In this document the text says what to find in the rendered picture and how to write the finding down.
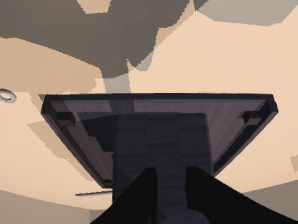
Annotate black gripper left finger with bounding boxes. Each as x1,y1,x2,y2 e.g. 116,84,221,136
90,167,158,224

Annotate grey ring washer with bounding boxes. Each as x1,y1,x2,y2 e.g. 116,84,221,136
0,88,16,104

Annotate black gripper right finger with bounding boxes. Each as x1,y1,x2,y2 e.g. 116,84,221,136
184,167,298,224

